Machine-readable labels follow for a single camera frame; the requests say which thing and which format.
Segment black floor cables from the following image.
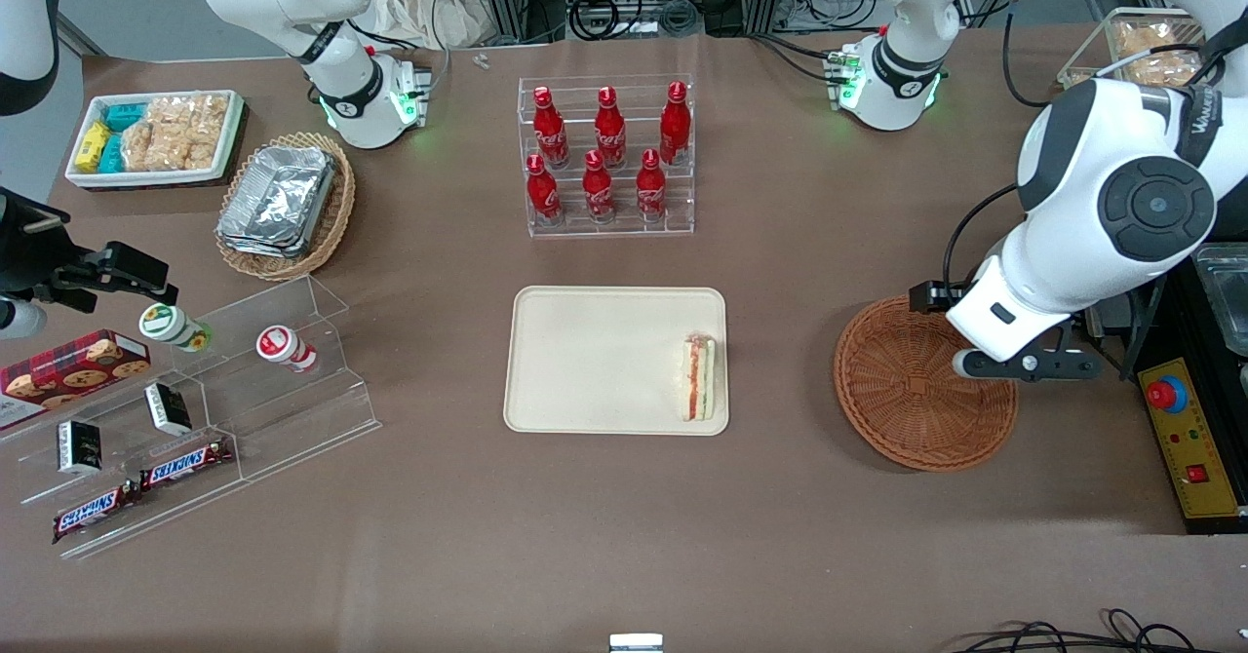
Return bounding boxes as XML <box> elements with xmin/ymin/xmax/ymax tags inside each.
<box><xmin>960</xmin><ymin>609</ymin><xmax>1248</xmax><ymax>653</ymax></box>

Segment small black white box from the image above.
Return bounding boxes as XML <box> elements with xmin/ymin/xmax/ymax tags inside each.
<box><xmin>144</xmin><ymin>382</ymin><xmax>194</xmax><ymax>437</ymax></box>
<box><xmin>57</xmin><ymin>420</ymin><xmax>104</xmax><ymax>476</ymax></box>

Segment stacked foil containers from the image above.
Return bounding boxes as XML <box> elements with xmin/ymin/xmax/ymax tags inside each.
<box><xmin>216</xmin><ymin>144</ymin><xmax>339</xmax><ymax>259</ymax></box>

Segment brown table cloth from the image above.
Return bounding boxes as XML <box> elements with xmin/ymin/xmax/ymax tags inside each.
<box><xmin>0</xmin><ymin>24</ymin><xmax>1248</xmax><ymax>653</ymax></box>

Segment triangular sandwich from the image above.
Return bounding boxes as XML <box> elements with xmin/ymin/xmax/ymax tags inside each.
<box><xmin>680</xmin><ymin>334</ymin><xmax>718</xmax><ymax>423</ymax></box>

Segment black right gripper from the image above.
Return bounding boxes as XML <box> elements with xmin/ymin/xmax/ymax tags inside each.
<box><xmin>0</xmin><ymin>186</ymin><xmax>180</xmax><ymax>312</ymax></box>

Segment beige cloth bag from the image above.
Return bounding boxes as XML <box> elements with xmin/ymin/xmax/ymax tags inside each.
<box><xmin>366</xmin><ymin>0</ymin><xmax>493</xmax><ymax>50</ymax></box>

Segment clear bag of fried snacks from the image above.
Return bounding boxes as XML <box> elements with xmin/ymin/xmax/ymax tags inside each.
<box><xmin>1111</xmin><ymin>19</ymin><xmax>1206</xmax><ymax>89</ymax></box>

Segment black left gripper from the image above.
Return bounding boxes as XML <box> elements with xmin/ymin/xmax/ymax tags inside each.
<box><xmin>909</xmin><ymin>280</ymin><xmax>969</xmax><ymax>316</ymax></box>

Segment white wire basket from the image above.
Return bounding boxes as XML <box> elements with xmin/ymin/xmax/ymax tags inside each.
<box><xmin>1058</xmin><ymin>8</ymin><xmax>1212</xmax><ymax>91</ymax></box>

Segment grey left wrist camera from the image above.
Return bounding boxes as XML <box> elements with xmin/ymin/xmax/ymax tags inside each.
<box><xmin>951</xmin><ymin>344</ymin><xmax>1105</xmax><ymax>384</ymax></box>

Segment clear acrylic stepped shelf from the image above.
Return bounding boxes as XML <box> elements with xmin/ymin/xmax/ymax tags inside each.
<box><xmin>180</xmin><ymin>275</ymin><xmax>383</xmax><ymax>484</ymax></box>
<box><xmin>0</xmin><ymin>341</ymin><xmax>247</xmax><ymax>561</ymax></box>

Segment yellow emergency stop box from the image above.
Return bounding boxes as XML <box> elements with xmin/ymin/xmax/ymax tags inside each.
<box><xmin>1131</xmin><ymin>356</ymin><xmax>1248</xmax><ymax>537</ymax></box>

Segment round brown wicker basket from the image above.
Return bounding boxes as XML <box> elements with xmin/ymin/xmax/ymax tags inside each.
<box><xmin>833</xmin><ymin>294</ymin><xmax>1020</xmax><ymax>473</ymax></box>

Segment clear plastic container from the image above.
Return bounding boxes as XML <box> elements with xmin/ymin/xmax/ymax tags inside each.
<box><xmin>1194</xmin><ymin>244</ymin><xmax>1248</xmax><ymax>357</ymax></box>

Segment Snickers chocolate bar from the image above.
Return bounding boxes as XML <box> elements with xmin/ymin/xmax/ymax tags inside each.
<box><xmin>52</xmin><ymin>482</ymin><xmax>141</xmax><ymax>545</ymax></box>
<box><xmin>139</xmin><ymin>436</ymin><xmax>235</xmax><ymax>493</ymax></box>

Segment red lidded yogurt cup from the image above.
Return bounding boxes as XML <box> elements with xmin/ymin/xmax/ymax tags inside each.
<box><xmin>255</xmin><ymin>326</ymin><xmax>319</xmax><ymax>374</ymax></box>

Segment clear acrylic bottle rack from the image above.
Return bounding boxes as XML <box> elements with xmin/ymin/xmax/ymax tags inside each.
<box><xmin>517</xmin><ymin>75</ymin><xmax>696</xmax><ymax>238</ymax></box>

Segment red cola bottle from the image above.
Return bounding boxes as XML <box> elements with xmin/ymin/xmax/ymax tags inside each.
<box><xmin>526</xmin><ymin>153</ymin><xmax>564</xmax><ymax>226</ymax></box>
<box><xmin>594</xmin><ymin>86</ymin><xmax>628</xmax><ymax>169</ymax></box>
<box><xmin>582</xmin><ymin>149</ymin><xmax>617</xmax><ymax>224</ymax></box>
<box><xmin>531</xmin><ymin>86</ymin><xmax>570</xmax><ymax>169</ymax></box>
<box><xmin>659</xmin><ymin>81</ymin><xmax>692</xmax><ymax>167</ymax></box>
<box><xmin>636</xmin><ymin>149</ymin><xmax>668</xmax><ymax>223</ymax></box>

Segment beige plastic tray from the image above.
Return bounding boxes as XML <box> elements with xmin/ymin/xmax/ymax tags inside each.
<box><xmin>503</xmin><ymin>286</ymin><xmax>730</xmax><ymax>437</ymax></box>

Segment oval tan wicker basket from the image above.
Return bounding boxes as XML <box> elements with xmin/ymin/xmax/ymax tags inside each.
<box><xmin>214</xmin><ymin>132</ymin><xmax>357</xmax><ymax>282</ymax></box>

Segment yellow snack packet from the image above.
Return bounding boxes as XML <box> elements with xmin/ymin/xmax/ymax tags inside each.
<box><xmin>75</xmin><ymin>122</ymin><xmax>112</xmax><ymax>174</ymax></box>

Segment red plaid cookie box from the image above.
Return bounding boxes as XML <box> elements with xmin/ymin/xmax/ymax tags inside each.
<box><xmin>0</xmin><ymin>329</ymin><xmax>152</xmax><ymax>430</ymax></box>

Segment green lidded yogurt cup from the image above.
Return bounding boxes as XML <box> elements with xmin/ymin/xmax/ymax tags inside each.
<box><xmin>138</xmin><ymin>302</ymin><xmax>213</xmax><ymax>354</ymax></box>

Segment clear bag of rice crackers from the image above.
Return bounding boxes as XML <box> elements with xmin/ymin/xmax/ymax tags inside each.
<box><xmin>121</xmin><ymin>97</ymin><xmax>182</xmax><ymax>173</ymax></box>
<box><xmin>175</xmin><ymin>95</ymin><xmax>231</xmax><ymax>170</ymax></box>

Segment white rectangular snack bin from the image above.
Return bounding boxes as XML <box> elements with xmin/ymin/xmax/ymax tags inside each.
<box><xmin>65</xmin><ymin>90</ymin><xmax>245</xmax><ymax>189</ymax></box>

